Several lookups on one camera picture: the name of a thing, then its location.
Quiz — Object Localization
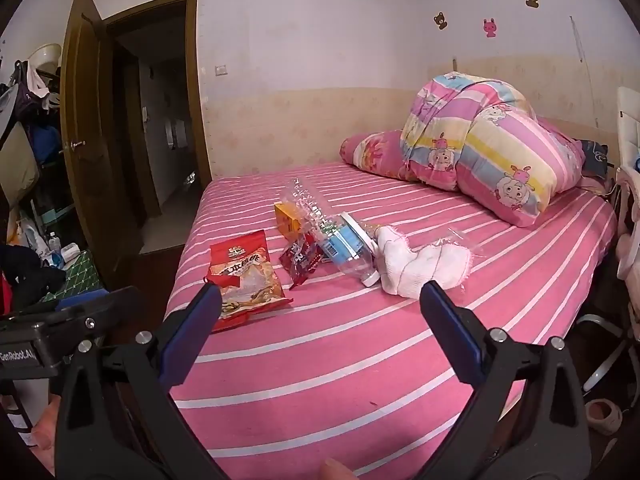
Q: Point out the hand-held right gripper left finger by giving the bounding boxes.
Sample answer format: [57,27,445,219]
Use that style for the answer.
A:
[54,284,223,480]

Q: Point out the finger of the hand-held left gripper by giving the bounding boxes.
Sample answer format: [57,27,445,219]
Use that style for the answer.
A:
[30,286,148,357]

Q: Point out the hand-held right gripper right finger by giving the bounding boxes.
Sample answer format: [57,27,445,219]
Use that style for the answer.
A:
[419,281,592,480]

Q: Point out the white fuzzy sock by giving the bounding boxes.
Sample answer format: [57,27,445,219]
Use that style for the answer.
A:
[375,226,426,300]
[407,243,473,292]

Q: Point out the red snack packet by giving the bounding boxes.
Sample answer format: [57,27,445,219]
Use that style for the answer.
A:
[204,229,294,333]

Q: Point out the clear plastic bag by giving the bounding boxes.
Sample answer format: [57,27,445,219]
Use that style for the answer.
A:
[430,227,488,261]

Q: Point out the dark red candy wrapper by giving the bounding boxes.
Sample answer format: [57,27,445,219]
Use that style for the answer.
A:
[278,234,325,289]

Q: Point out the clear plastic packaging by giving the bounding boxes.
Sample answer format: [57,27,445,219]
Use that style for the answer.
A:
[280,177,346,241]

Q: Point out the person's left hand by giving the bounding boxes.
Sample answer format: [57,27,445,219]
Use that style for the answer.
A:
[27,404,64,465]

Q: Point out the person's right hand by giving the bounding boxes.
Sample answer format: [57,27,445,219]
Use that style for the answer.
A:
[320,458,354,480]

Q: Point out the green quilted cloth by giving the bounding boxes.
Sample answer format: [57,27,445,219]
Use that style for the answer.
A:
[42,250,104,303]

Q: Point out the black cloth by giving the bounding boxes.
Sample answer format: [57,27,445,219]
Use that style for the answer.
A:
[0,244,67,307]

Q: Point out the pink striped bed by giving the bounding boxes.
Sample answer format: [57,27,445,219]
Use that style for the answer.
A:
[165,162,618,480]

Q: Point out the orange plastic block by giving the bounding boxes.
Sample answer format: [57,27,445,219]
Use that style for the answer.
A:
[274,201,307,238]

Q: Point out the brown tape roll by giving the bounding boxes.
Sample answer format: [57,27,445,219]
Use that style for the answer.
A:
[586,397,623,436]

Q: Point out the beige bag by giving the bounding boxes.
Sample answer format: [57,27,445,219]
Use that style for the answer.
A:
[0,120,41,196]

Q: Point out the brown wooden door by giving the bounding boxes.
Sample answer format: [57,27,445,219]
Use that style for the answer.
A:
[59,0,146,291]

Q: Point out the pink flowered pillow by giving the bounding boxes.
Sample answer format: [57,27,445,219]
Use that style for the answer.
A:
[340,131,421,182]

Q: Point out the folded cartoon print quilt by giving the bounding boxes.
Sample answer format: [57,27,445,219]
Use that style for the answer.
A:
[401,73,586,231]

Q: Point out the dark blue cloth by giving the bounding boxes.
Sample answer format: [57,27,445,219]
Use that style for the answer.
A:
[575,139,610,181]

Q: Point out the hanging clothes pile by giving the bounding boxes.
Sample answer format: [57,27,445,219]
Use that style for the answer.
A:
[0,60,63,126]

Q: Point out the white plastic basin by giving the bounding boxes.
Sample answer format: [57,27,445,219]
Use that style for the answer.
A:
[27,43,63,78]

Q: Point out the white baby chair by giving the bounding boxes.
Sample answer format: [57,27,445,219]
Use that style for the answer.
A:
[575,85,640,396]

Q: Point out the white tape ring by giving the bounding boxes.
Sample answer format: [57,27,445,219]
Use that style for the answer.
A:
[316,212,386,288]

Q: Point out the brown door frame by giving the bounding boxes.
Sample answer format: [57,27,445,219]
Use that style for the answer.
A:
[100,0,213,241]

